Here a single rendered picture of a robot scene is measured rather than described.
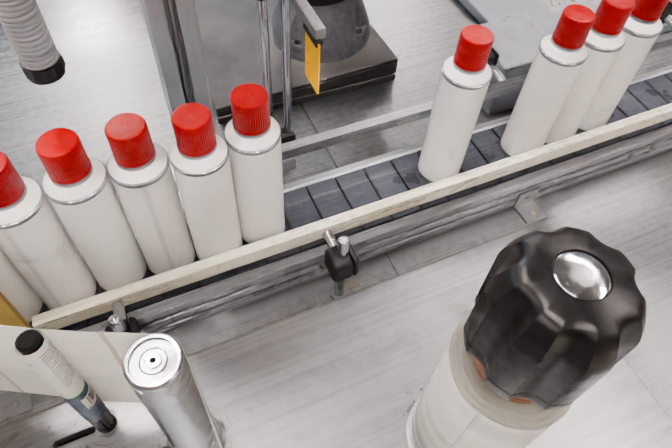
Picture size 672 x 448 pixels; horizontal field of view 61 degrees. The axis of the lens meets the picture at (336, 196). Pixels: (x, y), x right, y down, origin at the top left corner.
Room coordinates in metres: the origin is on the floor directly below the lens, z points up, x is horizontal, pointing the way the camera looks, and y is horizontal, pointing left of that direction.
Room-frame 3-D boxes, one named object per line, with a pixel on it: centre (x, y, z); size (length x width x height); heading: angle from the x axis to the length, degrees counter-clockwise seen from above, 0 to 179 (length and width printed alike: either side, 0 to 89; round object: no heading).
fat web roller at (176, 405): (0.13, 0.11, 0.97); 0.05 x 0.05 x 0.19
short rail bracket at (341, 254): (0.31, -0.01, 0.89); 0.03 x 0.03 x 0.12; 27
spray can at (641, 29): (0.58, -0.33, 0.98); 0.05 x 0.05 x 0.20
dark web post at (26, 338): (0.14, 0.19, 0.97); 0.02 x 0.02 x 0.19
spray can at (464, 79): (0.47, -0.13, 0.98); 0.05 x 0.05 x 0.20
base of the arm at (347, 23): (0.75, 0.05, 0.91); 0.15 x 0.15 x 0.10
